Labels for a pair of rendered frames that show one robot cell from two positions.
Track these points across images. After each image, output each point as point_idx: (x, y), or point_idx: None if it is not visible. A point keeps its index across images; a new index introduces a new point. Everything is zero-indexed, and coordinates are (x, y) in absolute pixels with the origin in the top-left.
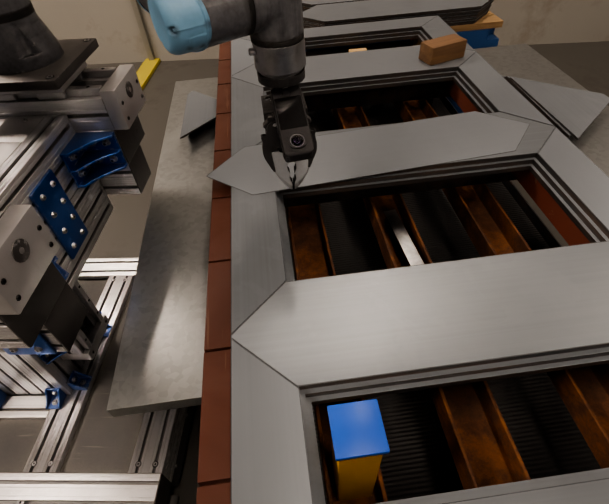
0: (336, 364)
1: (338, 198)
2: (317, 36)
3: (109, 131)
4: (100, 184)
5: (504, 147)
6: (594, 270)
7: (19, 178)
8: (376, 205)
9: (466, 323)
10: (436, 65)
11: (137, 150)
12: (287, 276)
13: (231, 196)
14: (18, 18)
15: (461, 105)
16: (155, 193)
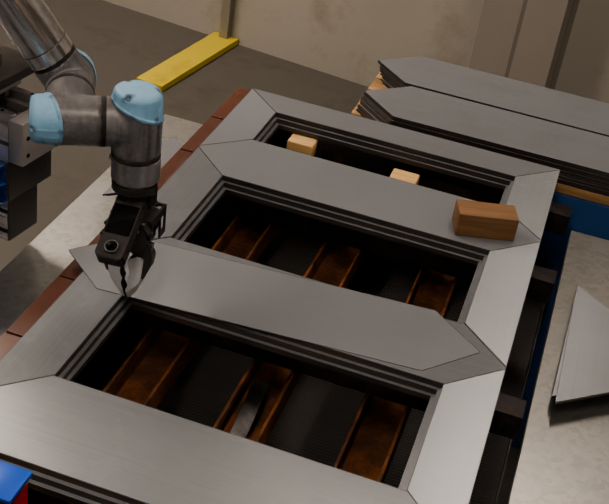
0: (35, 451)
1: (215, 343)
2: (360, 134)
3: (2, 161)
4: None
5: (414, 362)
6: (345, 500)
7: None
8: (267, 375)
9: (174, 478)
10: (463, 237)
11: (29, 191)
12: (62, 374)
13: (74, 280)
14: None
15: None
16: (29, 248)
